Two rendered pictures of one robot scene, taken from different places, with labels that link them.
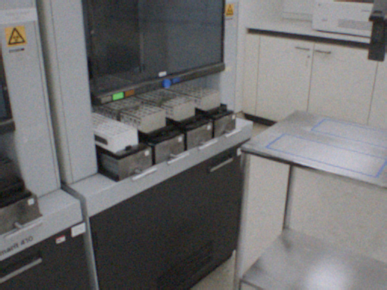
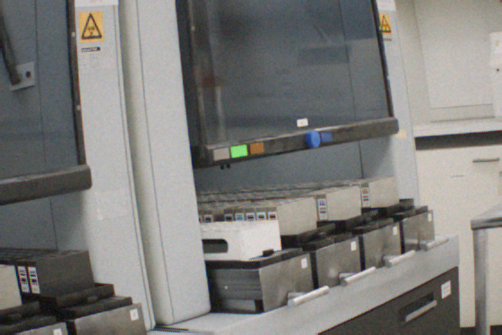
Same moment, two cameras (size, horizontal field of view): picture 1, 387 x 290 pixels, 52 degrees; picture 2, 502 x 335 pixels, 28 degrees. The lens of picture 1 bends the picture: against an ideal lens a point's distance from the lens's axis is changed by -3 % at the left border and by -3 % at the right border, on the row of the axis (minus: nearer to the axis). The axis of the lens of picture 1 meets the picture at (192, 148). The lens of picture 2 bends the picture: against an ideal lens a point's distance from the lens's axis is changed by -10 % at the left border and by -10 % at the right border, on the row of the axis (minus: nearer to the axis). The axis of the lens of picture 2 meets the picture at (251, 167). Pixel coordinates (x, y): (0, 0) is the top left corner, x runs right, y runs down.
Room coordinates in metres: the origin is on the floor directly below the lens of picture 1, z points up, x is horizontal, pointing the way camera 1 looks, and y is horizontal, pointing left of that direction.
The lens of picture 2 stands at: (-0.50, 0.36, 1.04)
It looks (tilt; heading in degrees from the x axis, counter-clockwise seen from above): 3 degrees down; 355
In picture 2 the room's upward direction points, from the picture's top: 7 degrees counter-clockwise
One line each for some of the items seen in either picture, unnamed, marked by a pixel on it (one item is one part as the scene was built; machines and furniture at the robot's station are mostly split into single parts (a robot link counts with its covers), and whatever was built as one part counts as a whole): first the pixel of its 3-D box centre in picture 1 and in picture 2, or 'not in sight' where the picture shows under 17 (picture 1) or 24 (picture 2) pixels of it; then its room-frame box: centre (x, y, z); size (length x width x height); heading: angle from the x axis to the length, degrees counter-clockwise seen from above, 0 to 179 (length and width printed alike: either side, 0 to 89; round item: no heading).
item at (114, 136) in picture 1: (98, 131); (190, 244); (1.26, 0.31, 0.83); 0.30 x 0.10 x 0.06; 48
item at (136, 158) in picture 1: (78, 135); (137, 275); (1.35, 0.41, 0.78); 0.73 x 0.14 x 0.09; 48
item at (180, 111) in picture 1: (182, 110); (340, 206); (1.42, 0.04, 0.85); 0.12 x 0.02 x 0.06; 137
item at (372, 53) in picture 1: (379, 41); not in sight; (0.72, -0.33, 1.22); 0.03 x 0.01 x 0.07; 48
